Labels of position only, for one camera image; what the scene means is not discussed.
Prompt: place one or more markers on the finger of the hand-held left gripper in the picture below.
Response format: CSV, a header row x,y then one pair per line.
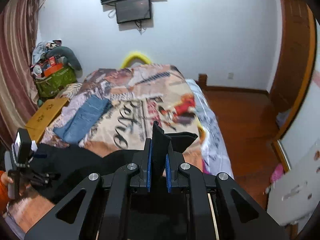
x,y
46,175
41,183

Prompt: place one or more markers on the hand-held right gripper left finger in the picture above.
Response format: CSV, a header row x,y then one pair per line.
x,y
149,166

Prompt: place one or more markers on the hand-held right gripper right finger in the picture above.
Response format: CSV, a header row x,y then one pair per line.
x,y
169,173

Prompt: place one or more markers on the black pants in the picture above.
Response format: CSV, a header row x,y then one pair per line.
x,y
82,165

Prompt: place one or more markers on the person's left forearm orange sleeve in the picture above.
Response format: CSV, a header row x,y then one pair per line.
x,y
3,192

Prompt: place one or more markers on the person's left hand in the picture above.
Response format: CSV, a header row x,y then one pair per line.
x,y
10,180

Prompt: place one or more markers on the brown cardboard box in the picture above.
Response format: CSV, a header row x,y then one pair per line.
x,y
43,117

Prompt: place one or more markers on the white patterned bedsheet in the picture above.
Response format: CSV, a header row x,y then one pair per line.
x,y
212,135

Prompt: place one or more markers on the folded blue jeans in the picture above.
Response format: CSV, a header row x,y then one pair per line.
x,y
83,118

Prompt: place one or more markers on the printed blanket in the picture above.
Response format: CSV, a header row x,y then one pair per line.
x,y
130,100

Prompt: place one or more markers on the striped cloth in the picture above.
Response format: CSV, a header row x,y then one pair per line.
x,y
70,90

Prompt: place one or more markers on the green patterned bag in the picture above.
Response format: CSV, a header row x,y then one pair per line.
x,y
56,81

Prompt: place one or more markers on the orange box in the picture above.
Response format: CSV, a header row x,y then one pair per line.
x,y
51,69

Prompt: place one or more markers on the pink striped curtain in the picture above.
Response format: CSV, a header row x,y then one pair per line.
x,y
15,55

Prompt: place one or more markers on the pale blue clothes pile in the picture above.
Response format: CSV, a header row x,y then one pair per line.
x,y
40,50

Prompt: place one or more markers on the pink cloth item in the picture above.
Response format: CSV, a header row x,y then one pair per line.
x,y
277,173

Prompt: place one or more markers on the yellow foam tube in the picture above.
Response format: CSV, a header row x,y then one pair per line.
x,y
135,56

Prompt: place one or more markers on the white cabinet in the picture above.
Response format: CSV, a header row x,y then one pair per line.
x,y
295,187

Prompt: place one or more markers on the wooden post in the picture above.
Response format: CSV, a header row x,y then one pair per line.
x,y
202,80

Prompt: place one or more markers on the white wall socket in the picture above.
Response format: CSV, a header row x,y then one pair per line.
x,y
230,75

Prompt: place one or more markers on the wooden door frame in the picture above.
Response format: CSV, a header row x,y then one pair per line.
x,y
292,55

